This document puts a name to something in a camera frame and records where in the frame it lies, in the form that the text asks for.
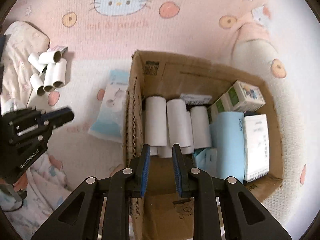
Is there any small light blue pack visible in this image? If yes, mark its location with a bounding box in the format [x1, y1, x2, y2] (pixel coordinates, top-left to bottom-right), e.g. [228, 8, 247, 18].
[192, 148, 218, 178]

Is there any large light blue pack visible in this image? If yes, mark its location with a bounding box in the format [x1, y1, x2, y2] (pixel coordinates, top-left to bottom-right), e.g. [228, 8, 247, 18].
[209, 112, 247, 183]

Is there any person's left hand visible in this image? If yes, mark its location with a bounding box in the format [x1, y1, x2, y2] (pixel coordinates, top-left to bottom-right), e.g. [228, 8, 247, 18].
[12, 174, 28, 194]

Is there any pink printed blanket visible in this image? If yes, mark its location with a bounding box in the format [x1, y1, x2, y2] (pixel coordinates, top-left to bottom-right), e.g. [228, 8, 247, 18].
[4, 0, 317, 240]

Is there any white tissue pack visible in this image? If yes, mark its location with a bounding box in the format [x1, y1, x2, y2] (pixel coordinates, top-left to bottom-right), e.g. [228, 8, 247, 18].
[243, 114, 270, 182]

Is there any green white carton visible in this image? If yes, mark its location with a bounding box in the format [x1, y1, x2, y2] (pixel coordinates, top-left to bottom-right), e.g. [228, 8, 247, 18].
[207, 96, 234, 124]
[226, 80, 266, 112]

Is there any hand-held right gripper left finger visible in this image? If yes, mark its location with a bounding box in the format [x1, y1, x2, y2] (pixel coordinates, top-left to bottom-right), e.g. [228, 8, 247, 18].
[30, 144, 151, 240]

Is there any cream printed pillow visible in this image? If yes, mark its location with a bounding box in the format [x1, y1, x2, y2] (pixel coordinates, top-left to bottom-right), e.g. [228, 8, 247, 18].
[0, 21, 50, 110]

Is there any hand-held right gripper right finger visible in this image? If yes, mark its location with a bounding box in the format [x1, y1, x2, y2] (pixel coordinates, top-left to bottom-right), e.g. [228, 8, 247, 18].
[172, 144, 293, 240]

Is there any black cable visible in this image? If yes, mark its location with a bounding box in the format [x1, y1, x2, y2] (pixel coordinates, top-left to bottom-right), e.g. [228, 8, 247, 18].
[0, 195, 25, 212]

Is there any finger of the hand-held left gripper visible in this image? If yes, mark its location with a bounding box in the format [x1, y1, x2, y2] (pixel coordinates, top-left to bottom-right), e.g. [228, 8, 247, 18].
[43, 107, 75, 130]
[41, 108, 70, 119]

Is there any white barcode box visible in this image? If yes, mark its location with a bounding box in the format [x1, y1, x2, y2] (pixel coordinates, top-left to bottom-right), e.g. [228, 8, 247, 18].
[179, 93, 212, 105]

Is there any light blue tissue pack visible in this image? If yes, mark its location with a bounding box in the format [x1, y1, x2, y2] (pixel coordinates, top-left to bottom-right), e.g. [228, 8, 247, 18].
[88, 69, 130, 144]

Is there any white printed cloth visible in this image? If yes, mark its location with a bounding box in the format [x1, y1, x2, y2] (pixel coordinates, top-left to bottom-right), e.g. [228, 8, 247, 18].
[0, 99, 78, 233]

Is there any brown cardboard box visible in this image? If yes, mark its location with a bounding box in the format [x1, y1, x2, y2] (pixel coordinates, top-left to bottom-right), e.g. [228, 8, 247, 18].
[122, 50, 284, 240]

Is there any dark navy cloth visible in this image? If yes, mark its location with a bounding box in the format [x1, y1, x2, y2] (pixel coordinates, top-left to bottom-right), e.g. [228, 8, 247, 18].
[0, 35, 7, 63]

